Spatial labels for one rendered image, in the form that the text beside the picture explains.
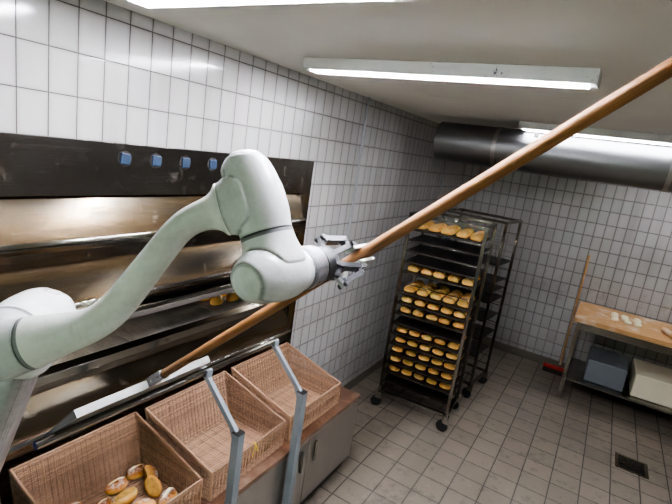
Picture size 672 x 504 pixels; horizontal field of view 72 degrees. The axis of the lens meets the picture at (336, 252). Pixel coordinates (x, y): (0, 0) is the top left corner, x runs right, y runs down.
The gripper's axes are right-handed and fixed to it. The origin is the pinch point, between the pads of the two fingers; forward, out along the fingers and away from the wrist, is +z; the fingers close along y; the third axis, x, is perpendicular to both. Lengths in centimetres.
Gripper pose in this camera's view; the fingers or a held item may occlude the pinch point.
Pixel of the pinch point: (360, 254)
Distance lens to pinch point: 115.1
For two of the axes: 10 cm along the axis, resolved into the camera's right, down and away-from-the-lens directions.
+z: 5.3, -1.1, 8.4
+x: 7.3, -4.5, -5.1
